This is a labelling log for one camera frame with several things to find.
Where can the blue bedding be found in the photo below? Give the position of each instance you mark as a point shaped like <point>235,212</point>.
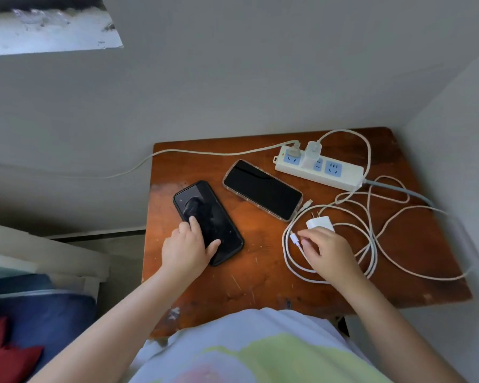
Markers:
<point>48,315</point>

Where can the black smartphone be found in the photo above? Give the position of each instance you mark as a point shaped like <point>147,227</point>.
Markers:
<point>217,219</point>

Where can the white loose charger adapter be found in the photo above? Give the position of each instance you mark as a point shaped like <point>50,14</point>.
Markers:
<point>319,223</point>

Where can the white bed frame board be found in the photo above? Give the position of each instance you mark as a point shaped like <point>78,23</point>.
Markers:
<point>44,251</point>

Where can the white printed shirt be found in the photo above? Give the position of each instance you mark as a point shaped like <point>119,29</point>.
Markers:
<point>255,351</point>

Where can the white plugged charger block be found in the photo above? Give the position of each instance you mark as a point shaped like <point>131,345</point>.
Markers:
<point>313,150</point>

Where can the red cloth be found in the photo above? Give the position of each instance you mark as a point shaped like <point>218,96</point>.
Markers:
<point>4,354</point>

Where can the concrete window sill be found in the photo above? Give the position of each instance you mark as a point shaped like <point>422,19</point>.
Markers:
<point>44,29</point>

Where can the person's right forearm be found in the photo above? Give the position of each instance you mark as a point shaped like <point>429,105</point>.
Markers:
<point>391,327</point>

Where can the person's left hand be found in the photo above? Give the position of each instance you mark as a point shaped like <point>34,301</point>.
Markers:
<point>183,253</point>

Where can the person's right hand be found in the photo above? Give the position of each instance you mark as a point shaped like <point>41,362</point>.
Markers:
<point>331,255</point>

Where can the person's left forearm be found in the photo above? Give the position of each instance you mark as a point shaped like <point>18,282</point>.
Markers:
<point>115,327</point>

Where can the person's right thumb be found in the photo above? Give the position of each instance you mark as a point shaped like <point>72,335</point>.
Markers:
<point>306,248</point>

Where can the smartphone in clear case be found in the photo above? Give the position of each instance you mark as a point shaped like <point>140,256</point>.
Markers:
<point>263,189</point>

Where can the person's left thumb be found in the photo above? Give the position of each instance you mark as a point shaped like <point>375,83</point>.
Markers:
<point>214,249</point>

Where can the white power strip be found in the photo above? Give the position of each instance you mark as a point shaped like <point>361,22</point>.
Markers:
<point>343,173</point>

